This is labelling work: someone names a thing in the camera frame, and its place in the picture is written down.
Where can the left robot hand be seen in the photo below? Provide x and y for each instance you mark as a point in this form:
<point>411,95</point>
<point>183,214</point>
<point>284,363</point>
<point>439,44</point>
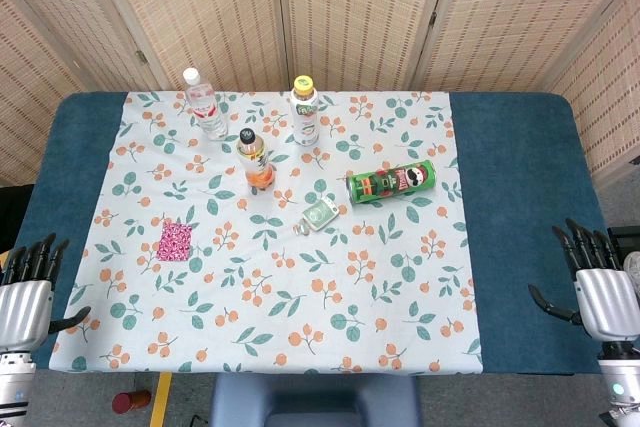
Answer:
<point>25,312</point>

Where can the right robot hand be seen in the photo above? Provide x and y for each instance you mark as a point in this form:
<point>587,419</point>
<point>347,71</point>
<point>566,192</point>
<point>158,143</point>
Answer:
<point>607,302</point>

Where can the red patterned envelope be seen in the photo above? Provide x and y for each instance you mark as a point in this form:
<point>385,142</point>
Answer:
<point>174,242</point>

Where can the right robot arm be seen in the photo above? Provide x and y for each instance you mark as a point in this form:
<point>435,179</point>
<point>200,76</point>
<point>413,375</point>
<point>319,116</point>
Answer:
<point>620,387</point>

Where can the black box beside table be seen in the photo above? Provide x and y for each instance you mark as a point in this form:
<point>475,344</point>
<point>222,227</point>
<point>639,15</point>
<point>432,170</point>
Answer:
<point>627,239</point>

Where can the black object beside table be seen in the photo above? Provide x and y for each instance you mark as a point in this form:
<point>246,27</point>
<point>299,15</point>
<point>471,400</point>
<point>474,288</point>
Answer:
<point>12,217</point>

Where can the red cylinder can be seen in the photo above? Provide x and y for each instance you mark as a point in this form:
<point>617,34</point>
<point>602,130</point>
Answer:
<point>131,401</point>

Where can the blue felt table cover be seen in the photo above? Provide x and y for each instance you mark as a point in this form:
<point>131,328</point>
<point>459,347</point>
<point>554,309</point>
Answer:
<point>525,172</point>

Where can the yellow floor tape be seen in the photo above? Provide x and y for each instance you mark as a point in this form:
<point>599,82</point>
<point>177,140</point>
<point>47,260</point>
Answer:
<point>161,399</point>

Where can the green Pringles can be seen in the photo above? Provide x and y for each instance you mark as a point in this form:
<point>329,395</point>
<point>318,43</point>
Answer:
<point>392,182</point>

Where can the orange drink bottle black cap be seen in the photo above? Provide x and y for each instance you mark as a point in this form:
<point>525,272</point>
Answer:
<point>256,167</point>

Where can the clear water bottle white cap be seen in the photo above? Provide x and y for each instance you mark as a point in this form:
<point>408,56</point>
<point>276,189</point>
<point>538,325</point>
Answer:
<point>207,107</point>

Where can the floral printed tablecloth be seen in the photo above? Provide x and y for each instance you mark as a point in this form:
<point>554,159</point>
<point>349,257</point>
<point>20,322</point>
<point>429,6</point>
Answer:
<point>300,287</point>

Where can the small candy wrapper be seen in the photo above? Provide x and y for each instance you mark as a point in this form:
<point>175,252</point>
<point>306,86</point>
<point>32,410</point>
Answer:
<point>302,230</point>

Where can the green white small box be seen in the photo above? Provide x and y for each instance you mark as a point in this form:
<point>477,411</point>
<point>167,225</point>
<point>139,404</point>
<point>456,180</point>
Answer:
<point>320,213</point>

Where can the blue chair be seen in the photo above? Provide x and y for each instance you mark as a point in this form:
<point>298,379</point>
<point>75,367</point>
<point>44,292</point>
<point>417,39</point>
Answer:
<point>315,399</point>

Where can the white drink bottle yellow cap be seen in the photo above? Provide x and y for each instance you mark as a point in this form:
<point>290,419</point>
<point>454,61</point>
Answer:
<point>305,117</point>

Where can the bamboo folding screen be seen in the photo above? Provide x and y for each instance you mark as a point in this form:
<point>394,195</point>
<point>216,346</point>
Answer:
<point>350,7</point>

